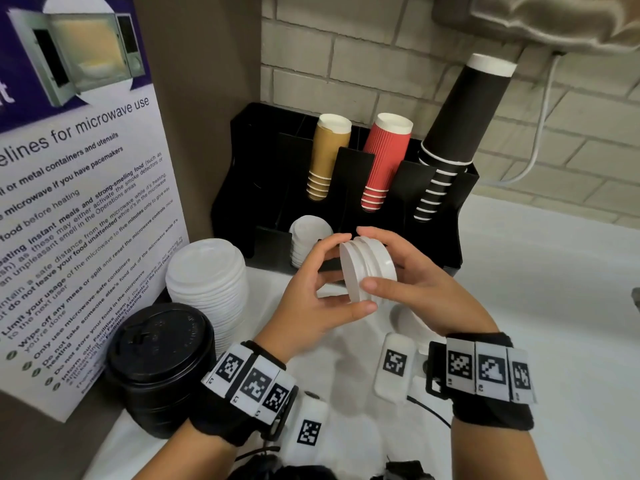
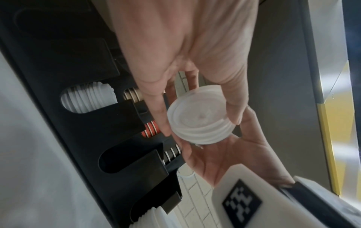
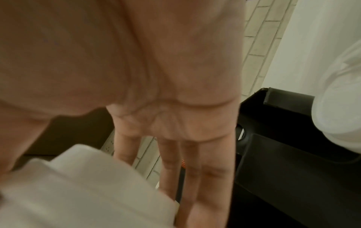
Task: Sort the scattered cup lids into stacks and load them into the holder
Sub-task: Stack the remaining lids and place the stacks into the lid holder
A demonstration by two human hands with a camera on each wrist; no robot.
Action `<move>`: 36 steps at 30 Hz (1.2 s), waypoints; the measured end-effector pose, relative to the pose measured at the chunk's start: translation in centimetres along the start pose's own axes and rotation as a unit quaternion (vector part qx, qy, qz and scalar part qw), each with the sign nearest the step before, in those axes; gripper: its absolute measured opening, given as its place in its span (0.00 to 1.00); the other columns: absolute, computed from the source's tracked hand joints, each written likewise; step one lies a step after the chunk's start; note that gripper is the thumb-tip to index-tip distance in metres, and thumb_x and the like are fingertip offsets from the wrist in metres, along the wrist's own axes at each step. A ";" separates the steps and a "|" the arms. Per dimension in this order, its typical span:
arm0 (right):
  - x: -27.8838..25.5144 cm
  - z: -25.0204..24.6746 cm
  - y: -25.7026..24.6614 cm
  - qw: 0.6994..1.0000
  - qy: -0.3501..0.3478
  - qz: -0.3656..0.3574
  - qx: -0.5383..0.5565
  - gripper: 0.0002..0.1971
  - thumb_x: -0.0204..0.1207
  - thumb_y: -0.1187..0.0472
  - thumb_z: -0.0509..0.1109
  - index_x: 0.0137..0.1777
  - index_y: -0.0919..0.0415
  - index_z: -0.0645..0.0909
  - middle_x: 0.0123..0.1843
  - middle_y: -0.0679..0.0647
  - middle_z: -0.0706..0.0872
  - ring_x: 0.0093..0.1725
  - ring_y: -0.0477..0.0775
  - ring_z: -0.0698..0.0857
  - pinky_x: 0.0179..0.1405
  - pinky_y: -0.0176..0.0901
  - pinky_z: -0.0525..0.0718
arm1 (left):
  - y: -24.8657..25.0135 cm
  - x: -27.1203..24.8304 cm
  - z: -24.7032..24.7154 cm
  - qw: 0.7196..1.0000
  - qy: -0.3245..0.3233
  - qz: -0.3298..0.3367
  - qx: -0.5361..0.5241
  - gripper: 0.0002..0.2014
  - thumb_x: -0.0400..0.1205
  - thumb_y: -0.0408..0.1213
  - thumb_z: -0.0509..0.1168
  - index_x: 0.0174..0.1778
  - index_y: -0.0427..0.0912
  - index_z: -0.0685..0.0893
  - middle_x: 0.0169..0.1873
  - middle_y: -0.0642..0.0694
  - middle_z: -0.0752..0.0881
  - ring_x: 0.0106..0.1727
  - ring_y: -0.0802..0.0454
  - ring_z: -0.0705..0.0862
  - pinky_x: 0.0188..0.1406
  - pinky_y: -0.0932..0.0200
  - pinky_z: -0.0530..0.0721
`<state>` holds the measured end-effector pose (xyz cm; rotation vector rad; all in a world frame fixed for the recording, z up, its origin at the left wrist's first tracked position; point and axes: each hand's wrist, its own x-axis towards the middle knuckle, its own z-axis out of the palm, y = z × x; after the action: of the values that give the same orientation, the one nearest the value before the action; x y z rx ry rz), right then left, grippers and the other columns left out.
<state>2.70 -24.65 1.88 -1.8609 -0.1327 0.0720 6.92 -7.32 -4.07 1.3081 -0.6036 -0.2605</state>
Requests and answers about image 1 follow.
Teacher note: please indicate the microwave safety poster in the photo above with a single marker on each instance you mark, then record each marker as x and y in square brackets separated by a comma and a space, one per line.
[75, 244]

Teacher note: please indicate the stack of red paper cups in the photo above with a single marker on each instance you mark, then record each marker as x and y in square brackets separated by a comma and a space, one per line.
[385, 159]

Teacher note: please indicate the stack of black lids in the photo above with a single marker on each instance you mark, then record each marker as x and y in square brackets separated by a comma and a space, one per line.
[155, 344]

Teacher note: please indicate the black wrist marker band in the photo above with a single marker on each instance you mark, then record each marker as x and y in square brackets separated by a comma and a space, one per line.
[495, 414]
[215, 419]

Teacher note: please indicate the stack of gold paper cups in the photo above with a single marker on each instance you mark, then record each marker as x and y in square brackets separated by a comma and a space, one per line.
[325, 154]

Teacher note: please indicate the black left wrist marker band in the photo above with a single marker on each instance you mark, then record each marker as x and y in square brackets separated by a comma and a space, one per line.
[215, 419]

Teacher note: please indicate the black cup holder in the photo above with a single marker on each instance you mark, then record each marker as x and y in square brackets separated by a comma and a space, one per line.
[250, 184]

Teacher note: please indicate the person's right hand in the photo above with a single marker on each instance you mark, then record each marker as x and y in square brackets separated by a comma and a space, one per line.
[430, 294]

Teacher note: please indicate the steel sink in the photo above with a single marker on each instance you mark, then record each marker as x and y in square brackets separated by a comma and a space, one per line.
[636, 299]

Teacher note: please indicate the stack of black paper cups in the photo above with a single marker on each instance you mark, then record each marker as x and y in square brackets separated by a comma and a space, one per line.
[465, 114]

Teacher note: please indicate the person's left hand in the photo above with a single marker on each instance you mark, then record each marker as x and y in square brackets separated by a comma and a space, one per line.
[295, 314]

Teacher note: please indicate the grey wall-mounted appliance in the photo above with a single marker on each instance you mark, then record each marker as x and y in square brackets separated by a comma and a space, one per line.
[540, 17]

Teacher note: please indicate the black right wrist marker band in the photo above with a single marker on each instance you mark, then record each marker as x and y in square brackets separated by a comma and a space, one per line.
[495, 414]

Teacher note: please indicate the person's left forearm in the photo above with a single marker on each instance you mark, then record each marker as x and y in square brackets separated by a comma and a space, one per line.
[185, 454]

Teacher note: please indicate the black chest harness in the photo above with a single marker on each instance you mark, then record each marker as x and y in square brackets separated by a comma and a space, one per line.
[300, 472]

